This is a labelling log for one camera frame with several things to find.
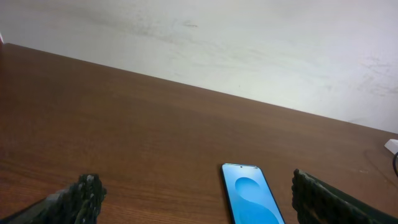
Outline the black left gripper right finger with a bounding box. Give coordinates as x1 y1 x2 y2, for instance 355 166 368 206
292 169 397 224

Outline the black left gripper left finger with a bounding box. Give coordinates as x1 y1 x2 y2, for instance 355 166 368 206
1 174 107 224

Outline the blue Galaxy smartphone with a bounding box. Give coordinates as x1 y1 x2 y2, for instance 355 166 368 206
221 163 284 224

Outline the white charger adapter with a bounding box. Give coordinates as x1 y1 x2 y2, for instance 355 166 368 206
384 139 398 154

